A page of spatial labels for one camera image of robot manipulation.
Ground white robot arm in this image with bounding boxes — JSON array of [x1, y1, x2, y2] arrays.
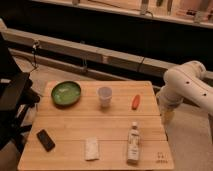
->
[[156, 61, 213, 124]]

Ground clear plastic bottle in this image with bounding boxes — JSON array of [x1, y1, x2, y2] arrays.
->
[[127, 122, 140, 165]]

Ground orange carrot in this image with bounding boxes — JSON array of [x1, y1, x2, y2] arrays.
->
[[132, 95, 140, 110]]

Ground black smartphone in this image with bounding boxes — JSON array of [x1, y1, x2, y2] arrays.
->
[[37, 130, 55, 152]]

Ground green ceramic bowl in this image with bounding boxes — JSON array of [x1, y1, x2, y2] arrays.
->
[[51, 81, 81, 106]]

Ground clear plastic cup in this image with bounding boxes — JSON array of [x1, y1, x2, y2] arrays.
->
[[98, 87, 112, 107]]

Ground white folded cloth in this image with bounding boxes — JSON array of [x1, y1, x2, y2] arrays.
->
[[85, 137, 99, 161]]

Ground black hanging cable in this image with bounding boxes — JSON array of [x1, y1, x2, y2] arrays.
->
[[29, 39, 41, 73]]

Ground black equipment stand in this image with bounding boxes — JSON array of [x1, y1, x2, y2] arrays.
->
[[0, 33, 40, 152]]

